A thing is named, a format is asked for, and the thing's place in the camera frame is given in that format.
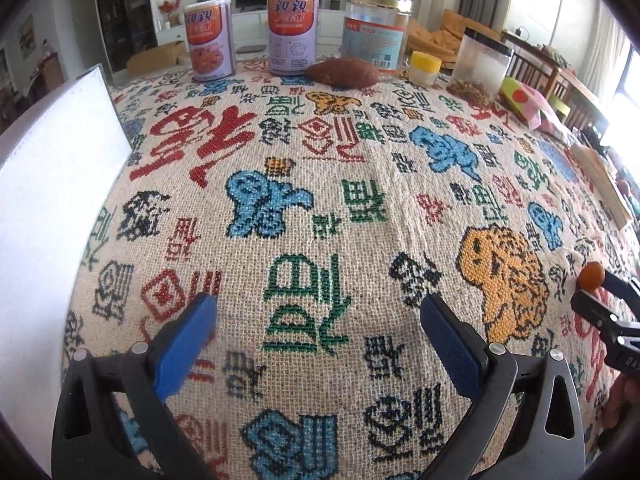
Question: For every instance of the white cardboard box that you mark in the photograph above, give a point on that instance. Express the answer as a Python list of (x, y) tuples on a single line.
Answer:
[(59, 161)]

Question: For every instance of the small yellow lid jar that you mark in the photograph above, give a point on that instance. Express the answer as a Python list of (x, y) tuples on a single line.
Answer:
[(424, 69)]

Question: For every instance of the brown cardboard box on floor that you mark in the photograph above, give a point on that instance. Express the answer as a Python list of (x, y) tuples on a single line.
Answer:
[(154, 59)]

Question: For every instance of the pile of dried nuts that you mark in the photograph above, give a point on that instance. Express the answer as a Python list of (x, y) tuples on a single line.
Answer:
[(474, 93)]

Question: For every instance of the purple sweet potato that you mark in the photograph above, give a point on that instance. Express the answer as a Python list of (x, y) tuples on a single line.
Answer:
[(347, 73)]

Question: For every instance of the glass jar gold lid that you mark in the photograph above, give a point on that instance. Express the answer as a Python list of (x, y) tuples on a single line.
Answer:
[(375, 31)]

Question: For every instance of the pink snack bag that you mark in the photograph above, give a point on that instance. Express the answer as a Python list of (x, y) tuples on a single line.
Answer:
[(530, 107)]

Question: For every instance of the patterned woven tablecloth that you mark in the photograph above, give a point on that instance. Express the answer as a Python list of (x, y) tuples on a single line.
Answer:
[(320, 218)]

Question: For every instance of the purple porridge can left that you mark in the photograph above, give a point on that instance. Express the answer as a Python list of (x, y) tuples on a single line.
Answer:
[(209, 36)]

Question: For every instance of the orange lounge chair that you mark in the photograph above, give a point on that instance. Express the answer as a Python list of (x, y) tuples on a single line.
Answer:
[(444, 43)]

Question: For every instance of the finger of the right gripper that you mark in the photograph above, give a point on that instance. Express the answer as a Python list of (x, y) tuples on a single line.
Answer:
[(621, 338), (624, 290)]

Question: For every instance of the wooden dining chair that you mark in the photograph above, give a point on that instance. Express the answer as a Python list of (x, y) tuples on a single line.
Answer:
[(540, 71)]

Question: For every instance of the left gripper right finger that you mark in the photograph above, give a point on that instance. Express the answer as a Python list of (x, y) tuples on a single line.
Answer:
[(524, 420)]

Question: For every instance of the clear container black lid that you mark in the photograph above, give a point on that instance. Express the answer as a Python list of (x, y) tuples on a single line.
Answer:
[(482, 59)]

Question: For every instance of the person's right hand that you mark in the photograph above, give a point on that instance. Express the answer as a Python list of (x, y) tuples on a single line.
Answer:
[(624, 390)]

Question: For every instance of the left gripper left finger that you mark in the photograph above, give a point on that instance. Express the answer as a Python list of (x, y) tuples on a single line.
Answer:
[(89, 440)]

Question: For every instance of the red flower vase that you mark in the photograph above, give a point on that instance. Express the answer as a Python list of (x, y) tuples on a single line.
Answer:
[(169, 10)]

